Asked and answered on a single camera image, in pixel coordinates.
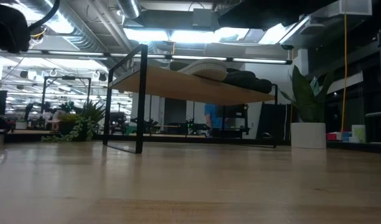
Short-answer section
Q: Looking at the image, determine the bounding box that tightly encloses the grey slide sandal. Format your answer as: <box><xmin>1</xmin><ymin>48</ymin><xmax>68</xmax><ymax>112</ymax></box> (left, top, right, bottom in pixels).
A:
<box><xmin>170</xmin><ymin>58</ymin><xmax>228</xmax><ymax>82</ymax></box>

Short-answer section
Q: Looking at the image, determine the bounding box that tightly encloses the person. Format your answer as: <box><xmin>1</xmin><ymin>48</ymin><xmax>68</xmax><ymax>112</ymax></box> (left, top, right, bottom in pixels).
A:
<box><xmin>204</xmin><ymin>104</ymin><xmax>225</xmax><ymax>138</ymax></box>

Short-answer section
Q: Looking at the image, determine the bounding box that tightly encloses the black background cart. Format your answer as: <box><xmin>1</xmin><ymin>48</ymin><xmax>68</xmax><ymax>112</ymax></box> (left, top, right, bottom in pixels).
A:
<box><xmin>223</xmin><ymin>104</ymin><xmax>250</xmax><ymax>139</ymax></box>

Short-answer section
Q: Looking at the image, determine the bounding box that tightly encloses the black background panel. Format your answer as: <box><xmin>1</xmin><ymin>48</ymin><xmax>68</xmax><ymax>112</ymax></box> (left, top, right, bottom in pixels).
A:
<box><xmin>257</xmin><ymin>102</ymin><xmax>290</xmax><ymax>140</ymax></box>

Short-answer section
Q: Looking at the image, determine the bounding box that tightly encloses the long linear light fixture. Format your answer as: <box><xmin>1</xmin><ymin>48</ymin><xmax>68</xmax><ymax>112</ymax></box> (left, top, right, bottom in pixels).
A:
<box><xmin>0</xmin><ymin>48</ymin><xmax>293</xmax><ymax>65</ymax></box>

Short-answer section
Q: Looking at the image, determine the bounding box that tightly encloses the trailing succulent in dark pot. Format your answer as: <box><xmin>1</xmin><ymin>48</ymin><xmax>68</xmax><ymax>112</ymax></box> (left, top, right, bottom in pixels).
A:
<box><xmin>40</xmin><ymin>99</ymin><xmax>106</xmax><ymax>143</ymax></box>

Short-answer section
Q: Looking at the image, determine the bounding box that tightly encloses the green leafy plant white pot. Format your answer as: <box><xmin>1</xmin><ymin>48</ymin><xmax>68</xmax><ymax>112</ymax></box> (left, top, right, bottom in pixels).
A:
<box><xmin>278</xmin><ymin>65</ymin><xmax>334</xmax><ymax>149</ymax></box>

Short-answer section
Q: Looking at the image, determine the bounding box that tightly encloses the pale cylindrical container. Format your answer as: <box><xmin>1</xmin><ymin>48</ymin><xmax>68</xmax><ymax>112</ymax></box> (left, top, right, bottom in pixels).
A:
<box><xmin>351</xmin><ymin>124</ymin><xmax>367</xmax><ymax>143</ymax></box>

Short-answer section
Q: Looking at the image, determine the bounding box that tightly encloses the black ceiling-mounted device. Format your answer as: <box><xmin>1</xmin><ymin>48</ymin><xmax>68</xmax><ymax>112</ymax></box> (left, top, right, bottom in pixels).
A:
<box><xmin>30</xmin><ymin>26</ymin><xmax>48</xmax><ymax>40</ymax></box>

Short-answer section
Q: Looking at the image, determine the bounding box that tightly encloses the wooden shelf black metal frame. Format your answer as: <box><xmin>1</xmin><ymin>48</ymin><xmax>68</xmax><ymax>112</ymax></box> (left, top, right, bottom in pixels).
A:
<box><xmin>103</xmin><ymin>44</ymin><xmax>280</xmax><ymax>154</ymax></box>

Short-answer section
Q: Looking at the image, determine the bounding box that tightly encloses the black aluminium table frame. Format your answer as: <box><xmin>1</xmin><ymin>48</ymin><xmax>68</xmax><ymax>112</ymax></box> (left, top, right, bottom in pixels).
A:
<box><xmin>3</xmin><ymin>129</ymin><xmax>381</xmax><ymax>155</ymax></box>

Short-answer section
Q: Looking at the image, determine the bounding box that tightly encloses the black background metal frame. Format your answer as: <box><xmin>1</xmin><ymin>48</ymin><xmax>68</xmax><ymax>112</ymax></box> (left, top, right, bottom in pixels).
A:
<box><xmin>40</xmin><ymin>75</ymin><xmax>92</xmax><ymax>113</ymax></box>

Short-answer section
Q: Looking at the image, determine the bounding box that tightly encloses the silver round air duct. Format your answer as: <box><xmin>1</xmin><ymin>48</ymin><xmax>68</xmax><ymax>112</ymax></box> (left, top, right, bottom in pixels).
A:
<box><xmin>28</xmin><ymin>0</ymin><xmax>112</xmax><ymax>54</ymax></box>

